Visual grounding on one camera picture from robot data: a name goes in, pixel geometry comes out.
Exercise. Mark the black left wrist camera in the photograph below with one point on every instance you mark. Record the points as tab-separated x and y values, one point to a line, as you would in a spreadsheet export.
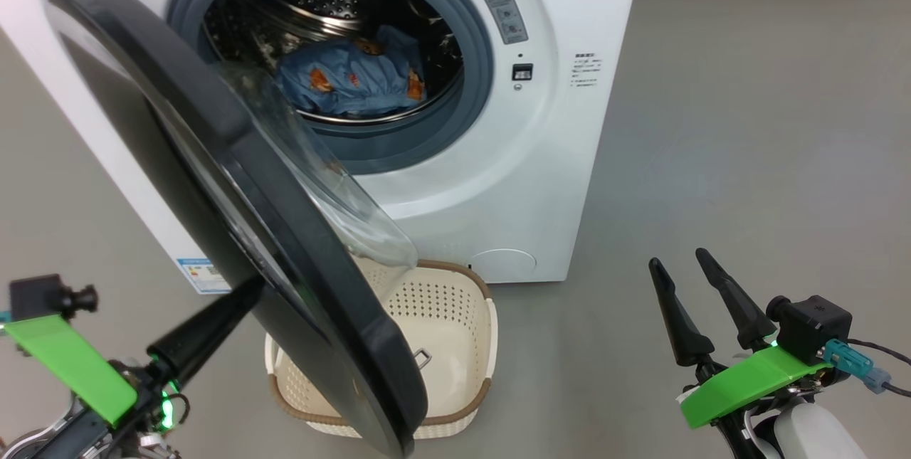
35	295

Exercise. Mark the cream perforated laundry basket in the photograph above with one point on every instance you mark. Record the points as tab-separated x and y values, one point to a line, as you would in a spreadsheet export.
455	345

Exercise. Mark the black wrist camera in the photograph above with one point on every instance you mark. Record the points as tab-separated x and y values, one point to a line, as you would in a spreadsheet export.
815	327
35	295

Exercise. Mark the white washing machine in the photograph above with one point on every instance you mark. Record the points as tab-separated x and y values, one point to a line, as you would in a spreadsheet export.
555	181

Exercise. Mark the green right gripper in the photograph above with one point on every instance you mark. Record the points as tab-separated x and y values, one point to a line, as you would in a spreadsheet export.
747	381

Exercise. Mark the grey warning sticker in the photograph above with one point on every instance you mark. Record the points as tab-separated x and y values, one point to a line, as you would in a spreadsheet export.
502	11

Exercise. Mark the black round washer door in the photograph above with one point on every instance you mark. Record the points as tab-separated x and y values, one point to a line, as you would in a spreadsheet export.
270	231

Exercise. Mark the blue cartoon print garment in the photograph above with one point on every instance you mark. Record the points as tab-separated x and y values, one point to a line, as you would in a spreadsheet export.
356	78

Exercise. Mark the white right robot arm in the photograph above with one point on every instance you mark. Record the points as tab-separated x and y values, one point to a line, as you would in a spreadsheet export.
815	434

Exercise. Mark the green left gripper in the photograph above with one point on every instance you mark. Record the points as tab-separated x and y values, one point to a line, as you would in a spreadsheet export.
71	366

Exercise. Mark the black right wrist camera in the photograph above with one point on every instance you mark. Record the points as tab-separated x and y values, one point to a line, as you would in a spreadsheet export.
815	327

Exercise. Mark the round white filter cover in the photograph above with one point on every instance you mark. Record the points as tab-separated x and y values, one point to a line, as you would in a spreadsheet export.
504	265

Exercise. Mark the teal right camera connector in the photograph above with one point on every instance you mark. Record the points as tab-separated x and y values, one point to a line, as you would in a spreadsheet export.
854	363

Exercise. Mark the blue energy label sticker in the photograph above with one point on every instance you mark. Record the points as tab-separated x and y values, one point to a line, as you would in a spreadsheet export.
203	277

